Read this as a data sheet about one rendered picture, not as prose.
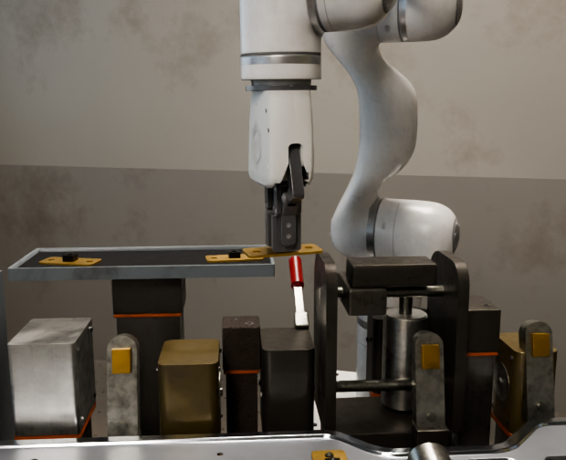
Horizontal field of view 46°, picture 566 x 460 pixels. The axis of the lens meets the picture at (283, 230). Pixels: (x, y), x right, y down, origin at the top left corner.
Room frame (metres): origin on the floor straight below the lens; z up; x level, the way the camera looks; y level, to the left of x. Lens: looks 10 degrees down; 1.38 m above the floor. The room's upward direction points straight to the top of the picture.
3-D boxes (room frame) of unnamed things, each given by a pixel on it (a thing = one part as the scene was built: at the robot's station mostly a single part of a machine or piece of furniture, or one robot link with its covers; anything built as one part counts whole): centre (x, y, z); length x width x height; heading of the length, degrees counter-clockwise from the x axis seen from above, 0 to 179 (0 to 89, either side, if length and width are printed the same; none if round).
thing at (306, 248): (0.72, 0.00, 1.23); 0.08 x 0.04 x 0.01; 106
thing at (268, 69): (0.71, 0.00, 1.42); 0.09 x 0.08 x 0.03; 16
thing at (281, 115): (0.71, 0.00, 1.36); 0.10 x 0.07 x 0.11; 16
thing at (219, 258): (0.97, 0.07, 1.17); 0.08 x 0.04 x 0.01; 102
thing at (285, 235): (0.69, -0.01, 1.26); 0.03 x 0.03 x 0.07; 16
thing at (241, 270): (0.97, 0.20, 1.16); 0.37 x 0.14 x 0.02; 94
